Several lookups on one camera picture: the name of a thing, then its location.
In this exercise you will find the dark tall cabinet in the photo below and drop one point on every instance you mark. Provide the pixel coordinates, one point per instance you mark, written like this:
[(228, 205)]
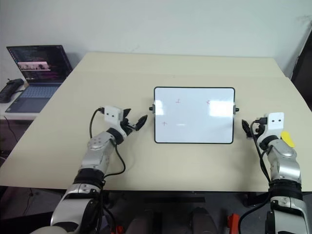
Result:
[(302, 65)]

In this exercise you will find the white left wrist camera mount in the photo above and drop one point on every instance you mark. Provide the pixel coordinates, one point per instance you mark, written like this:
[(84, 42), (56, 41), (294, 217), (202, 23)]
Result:
[(112, 113)]

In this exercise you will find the large red clamp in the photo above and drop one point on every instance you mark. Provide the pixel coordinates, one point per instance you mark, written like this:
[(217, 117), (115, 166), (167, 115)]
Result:
[(232, 221)]

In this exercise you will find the beige robot torso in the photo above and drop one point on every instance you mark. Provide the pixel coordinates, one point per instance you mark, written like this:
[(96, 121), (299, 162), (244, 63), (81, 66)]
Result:
[(56, 229)]

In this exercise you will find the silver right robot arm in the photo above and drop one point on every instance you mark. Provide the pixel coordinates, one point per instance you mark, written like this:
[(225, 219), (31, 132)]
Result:
[(282, 165)]

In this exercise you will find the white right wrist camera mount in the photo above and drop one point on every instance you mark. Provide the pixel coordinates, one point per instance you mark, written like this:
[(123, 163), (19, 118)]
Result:
[(276, 122)]

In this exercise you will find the black-framed small whiteboard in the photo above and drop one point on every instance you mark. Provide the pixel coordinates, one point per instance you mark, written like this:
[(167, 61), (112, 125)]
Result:
[(194, 114)]

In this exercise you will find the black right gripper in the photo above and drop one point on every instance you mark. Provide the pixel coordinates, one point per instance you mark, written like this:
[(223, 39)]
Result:
[(259, 128)]

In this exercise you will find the open grey laptop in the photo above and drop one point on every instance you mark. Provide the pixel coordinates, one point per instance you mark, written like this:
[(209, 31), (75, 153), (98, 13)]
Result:
[(36, 78)]

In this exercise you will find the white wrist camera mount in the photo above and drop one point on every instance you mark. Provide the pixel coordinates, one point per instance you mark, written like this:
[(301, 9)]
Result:
[(112, 113), (276, 122)]

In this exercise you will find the small red clamp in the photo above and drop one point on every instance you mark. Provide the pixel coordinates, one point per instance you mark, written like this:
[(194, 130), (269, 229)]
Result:
[(118, 229)]

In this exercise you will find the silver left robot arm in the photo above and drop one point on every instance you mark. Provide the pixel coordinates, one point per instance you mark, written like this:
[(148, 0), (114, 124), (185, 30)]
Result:
[(97, 156)]

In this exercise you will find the yellow object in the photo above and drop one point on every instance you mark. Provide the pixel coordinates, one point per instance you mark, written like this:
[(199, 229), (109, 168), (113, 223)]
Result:
[(288, 139)]

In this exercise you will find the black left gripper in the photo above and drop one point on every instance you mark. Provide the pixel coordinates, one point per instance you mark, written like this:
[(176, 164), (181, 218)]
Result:
[(127, 125)]

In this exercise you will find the black table frame bar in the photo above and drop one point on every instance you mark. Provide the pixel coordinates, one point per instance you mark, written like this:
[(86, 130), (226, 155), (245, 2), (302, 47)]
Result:
[(175, 199)]

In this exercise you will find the black handheld device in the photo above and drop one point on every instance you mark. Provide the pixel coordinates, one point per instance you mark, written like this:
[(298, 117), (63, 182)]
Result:
[(10, 89)]

